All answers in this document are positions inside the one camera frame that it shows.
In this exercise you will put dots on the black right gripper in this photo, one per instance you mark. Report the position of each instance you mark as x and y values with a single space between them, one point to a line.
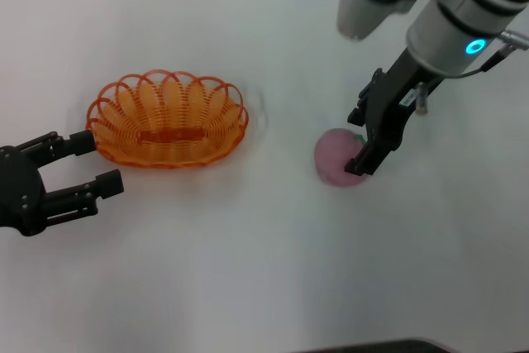
386 113

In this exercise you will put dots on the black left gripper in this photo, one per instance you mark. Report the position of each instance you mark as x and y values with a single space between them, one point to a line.
20 187

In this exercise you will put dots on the pink toy peach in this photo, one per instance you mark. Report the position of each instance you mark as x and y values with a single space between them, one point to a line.
332 158

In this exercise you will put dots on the orange plastic woven basket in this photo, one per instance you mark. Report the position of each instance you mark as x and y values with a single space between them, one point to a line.
169 136

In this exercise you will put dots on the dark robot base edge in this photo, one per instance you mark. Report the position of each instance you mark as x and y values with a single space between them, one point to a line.
372 346

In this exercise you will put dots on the small silver hanging connector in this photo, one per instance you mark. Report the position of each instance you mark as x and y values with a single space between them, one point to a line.
422 101

